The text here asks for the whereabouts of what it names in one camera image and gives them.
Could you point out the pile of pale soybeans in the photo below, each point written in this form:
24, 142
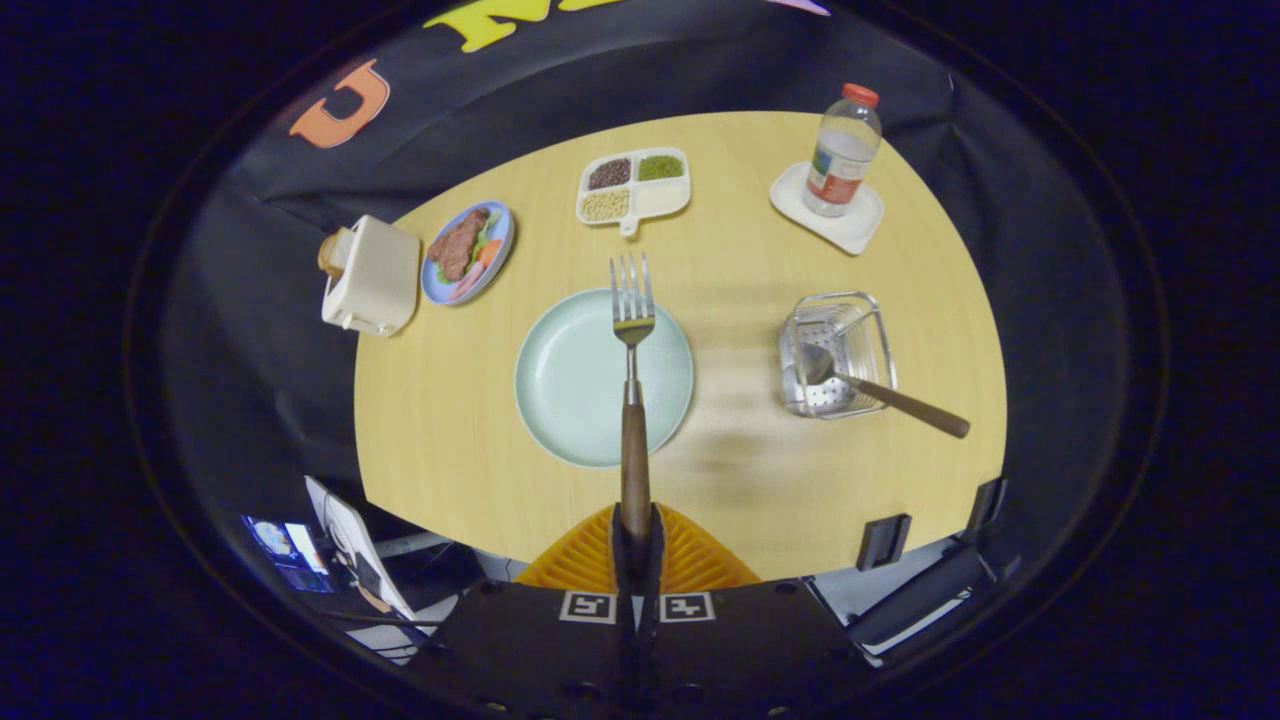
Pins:
605, 205

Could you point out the white divided tray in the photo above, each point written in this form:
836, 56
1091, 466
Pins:
660, 198

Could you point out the white toaster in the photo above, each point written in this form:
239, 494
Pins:
380, 280

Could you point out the pile of green beans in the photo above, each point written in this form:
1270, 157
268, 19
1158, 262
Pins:
661, 167

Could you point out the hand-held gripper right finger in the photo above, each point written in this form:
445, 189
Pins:
730, 655

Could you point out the toast bread slice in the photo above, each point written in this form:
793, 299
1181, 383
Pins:
332, 255

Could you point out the white flat device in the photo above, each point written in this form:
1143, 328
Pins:
350, 530

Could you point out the pile of brown beans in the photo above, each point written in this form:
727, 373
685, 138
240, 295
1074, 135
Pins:
610, 174

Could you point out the blue plate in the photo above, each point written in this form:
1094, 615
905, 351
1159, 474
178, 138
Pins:
432, 285

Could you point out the black table clamp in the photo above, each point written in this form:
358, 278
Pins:
985, 510
883, 542

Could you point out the orange carrot slice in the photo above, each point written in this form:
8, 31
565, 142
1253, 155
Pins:
489, 253

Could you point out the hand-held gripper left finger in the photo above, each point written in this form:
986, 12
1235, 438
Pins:
540, 655

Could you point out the light green plate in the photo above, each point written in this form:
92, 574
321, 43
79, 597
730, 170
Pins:
570, 380

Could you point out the clear plastic water bottle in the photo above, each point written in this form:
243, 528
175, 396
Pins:
840, 160

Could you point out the brown steak piece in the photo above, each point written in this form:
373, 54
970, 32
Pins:
458, 245

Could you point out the lit computer screen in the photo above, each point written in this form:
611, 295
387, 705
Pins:
290, 550

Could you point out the white square coaster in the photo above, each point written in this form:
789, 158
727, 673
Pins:
850, 235

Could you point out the pink food slice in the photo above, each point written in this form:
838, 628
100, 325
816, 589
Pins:
467, 282

